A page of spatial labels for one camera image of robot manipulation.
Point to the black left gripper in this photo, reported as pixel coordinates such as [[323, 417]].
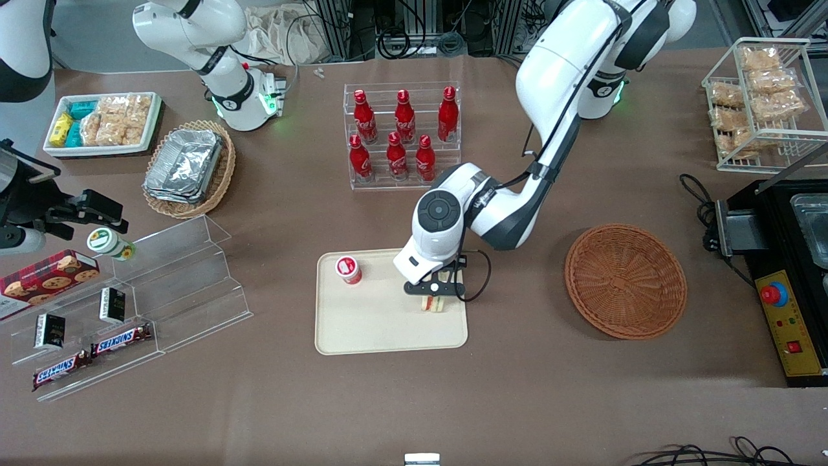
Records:
[[462, 261]]

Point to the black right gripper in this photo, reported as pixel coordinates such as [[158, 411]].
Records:
[[26, 198]]

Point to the triangular sandwich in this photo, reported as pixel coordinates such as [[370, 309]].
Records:
[[436, 305]]

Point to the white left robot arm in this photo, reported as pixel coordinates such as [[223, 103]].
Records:
[[563, 65]]

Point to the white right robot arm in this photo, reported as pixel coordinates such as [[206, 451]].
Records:
[[226, 90]]

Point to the beige plastic tray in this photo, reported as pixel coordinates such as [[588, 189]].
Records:
[[375, 317]]

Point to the aluminium foil tray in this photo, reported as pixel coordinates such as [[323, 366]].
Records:
[[184, 162], [174, 197]]

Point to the oval light wicker basket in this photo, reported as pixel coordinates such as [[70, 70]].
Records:
[[223, 175]]

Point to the round brown wicker basket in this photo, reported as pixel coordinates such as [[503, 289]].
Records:
[[624, 281]]

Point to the small grey tray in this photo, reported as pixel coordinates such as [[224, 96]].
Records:
[[812, 230]]

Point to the green lidded white cup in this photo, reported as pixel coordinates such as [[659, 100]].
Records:
[[103, 241]]

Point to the rice cracker pack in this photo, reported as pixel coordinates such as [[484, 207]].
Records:
[[113, 105], [141, 107], [119, 133], [92, 131]]

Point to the white plastic crate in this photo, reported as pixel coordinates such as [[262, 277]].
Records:
[[52, 150]]

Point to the teal snack pack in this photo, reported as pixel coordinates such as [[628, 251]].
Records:
[[74, 134], [83, 109]]

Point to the red cookie box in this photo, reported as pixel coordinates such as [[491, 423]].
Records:
[[45, 278]]

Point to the small black box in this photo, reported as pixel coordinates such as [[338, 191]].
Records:
[[112, 305], [49, 331]]

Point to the yellow snack pack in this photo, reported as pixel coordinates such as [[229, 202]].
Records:
[[61, 129]]

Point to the red lidded yogurt cup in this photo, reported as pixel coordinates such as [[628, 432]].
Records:
[[347, 268]]

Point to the clear acrylic stepped shelf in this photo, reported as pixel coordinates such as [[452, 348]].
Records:
[[194, 285]]

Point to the snickers chocolate bar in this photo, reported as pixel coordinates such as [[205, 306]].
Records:
[[121, 340], [61, 370]]

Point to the clear acrylic bottle rack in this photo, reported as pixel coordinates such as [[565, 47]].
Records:
[[446, 165]]

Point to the red cola bottle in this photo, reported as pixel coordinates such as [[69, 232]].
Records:
[[365, 120], [397, 158], [405, 120], [425, 162], [360, 162], [447, 116]]

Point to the small white object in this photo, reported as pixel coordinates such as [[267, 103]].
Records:
[[422, 459]]

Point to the beige cloth bag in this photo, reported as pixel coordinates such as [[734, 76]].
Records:
[[278, 32]]

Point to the grey metal box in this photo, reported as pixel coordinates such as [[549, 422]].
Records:
[[744, 230]]

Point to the brown cracker bag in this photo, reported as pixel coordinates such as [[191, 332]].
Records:
[[728, 120], [740, 141], [760, 58], [728, 95], [779, 105], [771, 82]]

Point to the black machine with yellow panel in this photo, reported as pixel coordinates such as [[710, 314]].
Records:
[[792, 336]]

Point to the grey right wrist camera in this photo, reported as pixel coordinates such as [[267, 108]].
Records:
[[19, 241]]

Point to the aluminium frame post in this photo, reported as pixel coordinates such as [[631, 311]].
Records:
[[336, 26], [508, 22]]

